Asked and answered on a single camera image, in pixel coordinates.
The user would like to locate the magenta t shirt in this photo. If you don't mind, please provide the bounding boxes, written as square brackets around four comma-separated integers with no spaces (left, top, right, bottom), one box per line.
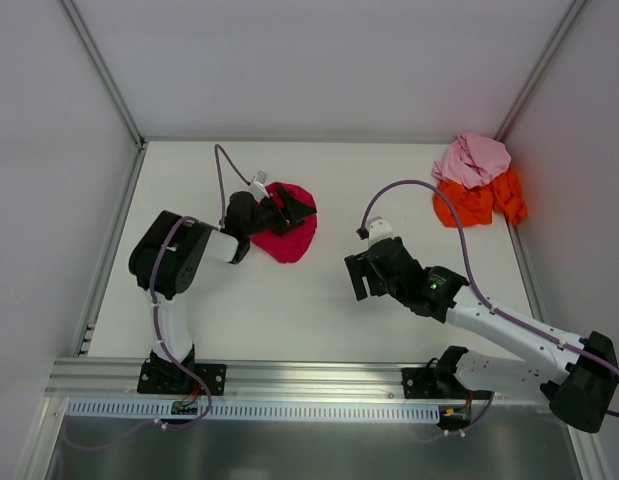
[251,182,318,264]

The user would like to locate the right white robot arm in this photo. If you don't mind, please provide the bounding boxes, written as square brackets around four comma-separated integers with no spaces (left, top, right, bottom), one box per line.
[344,237,619,433]

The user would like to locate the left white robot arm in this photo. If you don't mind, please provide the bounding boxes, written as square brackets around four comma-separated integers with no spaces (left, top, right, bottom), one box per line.
[128,182,318,394]

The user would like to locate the orange t shirt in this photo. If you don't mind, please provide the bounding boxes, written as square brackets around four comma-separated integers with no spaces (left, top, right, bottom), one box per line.
[437,167,528,228]

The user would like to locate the pink t shirt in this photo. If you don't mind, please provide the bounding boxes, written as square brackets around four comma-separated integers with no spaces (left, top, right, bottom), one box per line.
[432,132,511,189]

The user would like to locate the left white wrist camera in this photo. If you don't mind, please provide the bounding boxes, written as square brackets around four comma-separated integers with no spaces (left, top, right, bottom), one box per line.
[248,171,269,202]

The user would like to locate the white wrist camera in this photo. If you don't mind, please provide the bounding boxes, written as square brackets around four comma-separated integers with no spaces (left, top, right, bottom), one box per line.
[248,171,269,202]
[356,216,394,247]

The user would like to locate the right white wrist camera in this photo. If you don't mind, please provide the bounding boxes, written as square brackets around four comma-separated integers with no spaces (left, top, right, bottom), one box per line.
[356,216,394,247]

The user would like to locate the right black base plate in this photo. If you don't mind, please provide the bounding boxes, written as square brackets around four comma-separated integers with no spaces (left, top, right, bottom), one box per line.
[400,365,492,400]

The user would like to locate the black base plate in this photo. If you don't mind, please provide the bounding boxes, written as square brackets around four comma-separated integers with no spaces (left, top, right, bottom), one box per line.
[400,365,492,400]
[136,358,227,396]

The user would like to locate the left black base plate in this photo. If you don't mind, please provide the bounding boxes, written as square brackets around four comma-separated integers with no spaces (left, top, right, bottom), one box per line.
[136,358,227,396]

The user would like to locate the left aluminium frame post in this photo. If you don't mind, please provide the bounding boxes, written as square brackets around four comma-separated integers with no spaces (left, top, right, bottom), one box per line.
[57,0,145,150]

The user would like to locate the aluminium frame post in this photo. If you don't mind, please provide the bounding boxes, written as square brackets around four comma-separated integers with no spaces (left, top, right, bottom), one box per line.
[57,0,145,150]
[494,0,591,143]

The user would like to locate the aluminium mounting rail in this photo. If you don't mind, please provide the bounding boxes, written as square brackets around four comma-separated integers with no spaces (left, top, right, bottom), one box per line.
[44,357,586,405]

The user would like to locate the white slotted cable duct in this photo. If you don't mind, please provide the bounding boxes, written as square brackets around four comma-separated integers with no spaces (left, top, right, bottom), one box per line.
[66,398,440,424]

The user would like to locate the right aluminium frame post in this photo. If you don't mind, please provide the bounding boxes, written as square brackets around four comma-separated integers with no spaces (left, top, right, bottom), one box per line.
[494,0,591,143]

